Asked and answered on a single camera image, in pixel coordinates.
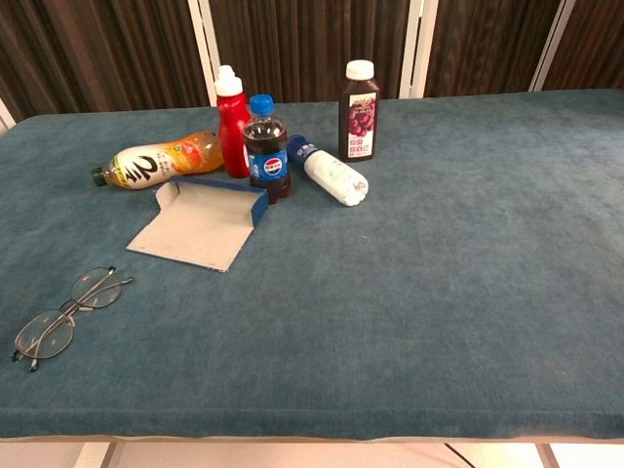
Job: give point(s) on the white bottle blue cap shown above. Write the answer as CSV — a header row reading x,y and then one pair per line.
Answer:
x,y
331,175

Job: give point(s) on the grey box with blue edge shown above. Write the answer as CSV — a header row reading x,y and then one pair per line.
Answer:
x,y
195,224

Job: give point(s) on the blue table cloth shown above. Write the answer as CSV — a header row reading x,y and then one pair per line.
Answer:
x,y
414,292

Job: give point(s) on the wire-rimmed eyeglasses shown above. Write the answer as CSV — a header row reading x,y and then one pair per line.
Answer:
x,y
97,290

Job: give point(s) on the dark brown slat screen panel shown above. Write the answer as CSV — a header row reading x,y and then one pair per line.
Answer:
x,y
307,44
487,44
97,53
599,39

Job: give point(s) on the white screen frame post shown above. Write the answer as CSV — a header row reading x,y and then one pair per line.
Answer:
x,y
207,58
412,49
5,117
551,44

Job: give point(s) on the red bottle white cap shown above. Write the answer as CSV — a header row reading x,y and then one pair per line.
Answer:
x,y
233,131

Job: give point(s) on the Pepsi cola bottle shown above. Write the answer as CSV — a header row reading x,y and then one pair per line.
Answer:
x,y
267,166

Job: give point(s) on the grape juice bottle white cap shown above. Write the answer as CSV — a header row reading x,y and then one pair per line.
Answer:
x,y
360,122

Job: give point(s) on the orange juice bottle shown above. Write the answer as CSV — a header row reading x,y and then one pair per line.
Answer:
x,y
161,163

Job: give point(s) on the table leg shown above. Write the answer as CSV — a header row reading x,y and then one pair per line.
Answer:
x,y
95,456
548,456

